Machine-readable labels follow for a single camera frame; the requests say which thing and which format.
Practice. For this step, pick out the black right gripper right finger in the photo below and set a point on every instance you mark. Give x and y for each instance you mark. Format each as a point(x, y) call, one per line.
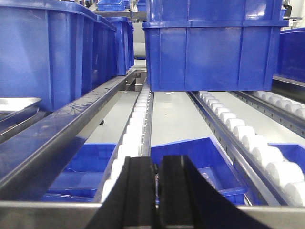
point(188, 201)

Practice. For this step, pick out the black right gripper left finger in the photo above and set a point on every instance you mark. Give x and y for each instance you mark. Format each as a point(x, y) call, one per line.
point(131, 202)

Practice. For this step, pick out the silver metal tray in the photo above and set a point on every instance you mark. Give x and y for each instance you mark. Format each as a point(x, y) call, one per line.
point(17, 109)

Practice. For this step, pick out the lower blue bin centre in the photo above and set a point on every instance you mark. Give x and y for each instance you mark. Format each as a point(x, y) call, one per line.
point(212, 163)

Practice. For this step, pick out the blue bin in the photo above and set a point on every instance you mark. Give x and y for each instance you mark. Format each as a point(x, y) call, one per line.
point(288, 167)
point(79, 180)
point(212, 163)

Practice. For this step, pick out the lower blue bin left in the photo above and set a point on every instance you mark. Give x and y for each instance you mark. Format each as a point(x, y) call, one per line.
point(79, 180)

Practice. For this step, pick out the white roller track left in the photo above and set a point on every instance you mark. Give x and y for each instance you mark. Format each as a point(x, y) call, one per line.
point(132, 139)

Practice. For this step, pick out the white roller track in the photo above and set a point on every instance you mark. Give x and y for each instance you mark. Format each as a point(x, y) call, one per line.
point(248, 152)
point(132, 139)
point(279, 119)

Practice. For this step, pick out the white roller track middle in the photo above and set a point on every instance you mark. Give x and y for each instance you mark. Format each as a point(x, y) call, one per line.
point(248, 152)

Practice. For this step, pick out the lower blue bin right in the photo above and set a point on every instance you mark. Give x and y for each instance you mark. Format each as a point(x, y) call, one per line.
point(288, 167)

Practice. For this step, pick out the steel front shelf beam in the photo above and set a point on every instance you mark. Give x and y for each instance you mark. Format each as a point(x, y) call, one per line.
point(59, 215)

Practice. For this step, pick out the white roller track right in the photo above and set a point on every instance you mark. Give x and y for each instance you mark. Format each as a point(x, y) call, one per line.
point(279, 119)

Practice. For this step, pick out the large blue crate centre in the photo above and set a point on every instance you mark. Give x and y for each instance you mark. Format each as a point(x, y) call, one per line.
point(213, 45)

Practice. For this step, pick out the large blue crate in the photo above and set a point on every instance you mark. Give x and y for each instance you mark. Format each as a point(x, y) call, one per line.
point(213, 45)
point(54, 50)

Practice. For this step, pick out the blue crate behind left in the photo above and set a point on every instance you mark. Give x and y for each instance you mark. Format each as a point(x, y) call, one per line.
point(124, 44)

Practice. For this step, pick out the blue crate far right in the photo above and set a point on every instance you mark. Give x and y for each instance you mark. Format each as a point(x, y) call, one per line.
point(291, 59)

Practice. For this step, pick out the large blue crate left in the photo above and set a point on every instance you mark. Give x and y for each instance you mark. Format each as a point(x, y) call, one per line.
point(54, 50)

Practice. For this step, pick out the steel divider rail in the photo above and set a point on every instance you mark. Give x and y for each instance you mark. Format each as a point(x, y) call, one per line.
point(31, 160)

